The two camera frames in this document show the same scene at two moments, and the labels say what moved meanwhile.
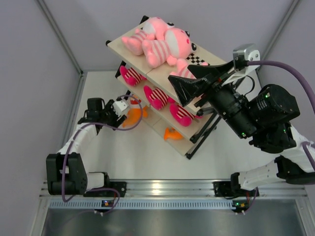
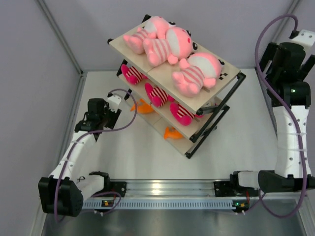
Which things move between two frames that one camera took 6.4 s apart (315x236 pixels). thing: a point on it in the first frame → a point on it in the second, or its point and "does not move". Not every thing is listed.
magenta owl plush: x=157 y=98 does not move
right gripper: x=188 y=90 → x=269 y=54
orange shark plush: x=134 y=115 → x=142 y=107
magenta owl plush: x=181 y=115 does not move
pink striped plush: x=154 y=28 does not move
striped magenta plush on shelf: x=131 y=76 does not move
